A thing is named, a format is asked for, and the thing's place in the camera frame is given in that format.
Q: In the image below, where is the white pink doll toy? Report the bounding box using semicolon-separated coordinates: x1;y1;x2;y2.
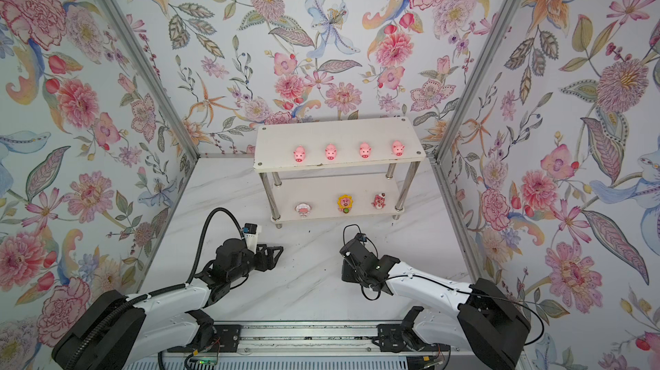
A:
295;203;312;217

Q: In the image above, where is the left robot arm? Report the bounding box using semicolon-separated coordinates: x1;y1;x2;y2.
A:
52;239;284;369

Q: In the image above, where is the pink pig toy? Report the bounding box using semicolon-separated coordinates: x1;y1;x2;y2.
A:
359;143;372;159
391;141;405;157
325;144;338;160
293;146;306;163

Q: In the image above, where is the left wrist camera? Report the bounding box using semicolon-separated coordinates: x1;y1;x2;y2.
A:
242;223;262;253

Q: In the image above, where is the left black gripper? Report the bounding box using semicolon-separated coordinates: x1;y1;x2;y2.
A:
228;245;285;284

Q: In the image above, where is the yellow red flower toy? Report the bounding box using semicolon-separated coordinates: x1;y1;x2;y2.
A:
338;195;354;214

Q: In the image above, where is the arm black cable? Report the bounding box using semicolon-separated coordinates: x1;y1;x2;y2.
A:
341;223;546;348
61;207;246;370

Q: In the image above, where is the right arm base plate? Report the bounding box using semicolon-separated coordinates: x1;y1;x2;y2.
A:
372;324;427;353

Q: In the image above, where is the white two-tier shelf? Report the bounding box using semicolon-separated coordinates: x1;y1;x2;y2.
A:
254;117;426;227

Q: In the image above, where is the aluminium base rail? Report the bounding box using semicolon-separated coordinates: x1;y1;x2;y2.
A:
126;320;474;364

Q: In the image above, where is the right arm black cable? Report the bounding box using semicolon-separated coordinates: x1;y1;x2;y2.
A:
341;223;546;348

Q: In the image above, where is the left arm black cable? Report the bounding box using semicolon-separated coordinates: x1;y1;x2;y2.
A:
61;207;246;370

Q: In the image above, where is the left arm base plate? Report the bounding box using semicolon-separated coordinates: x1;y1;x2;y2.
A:
167;325;242;354

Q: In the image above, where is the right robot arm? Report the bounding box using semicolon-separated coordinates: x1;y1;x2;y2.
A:
340;233;531;369

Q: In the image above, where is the small red bear toy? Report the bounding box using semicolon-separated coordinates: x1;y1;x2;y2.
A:
372;192;387;210

